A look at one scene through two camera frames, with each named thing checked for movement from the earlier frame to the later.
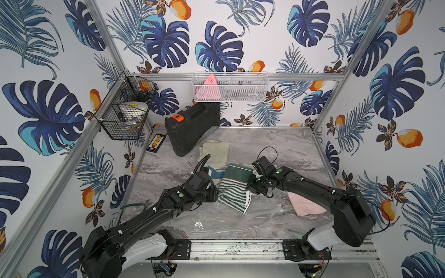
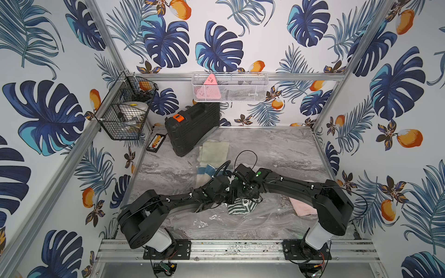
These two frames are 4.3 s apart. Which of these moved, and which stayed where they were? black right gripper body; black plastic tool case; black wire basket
Moved: black right gripper body
Stayed: black wire basket; black plastic tool case
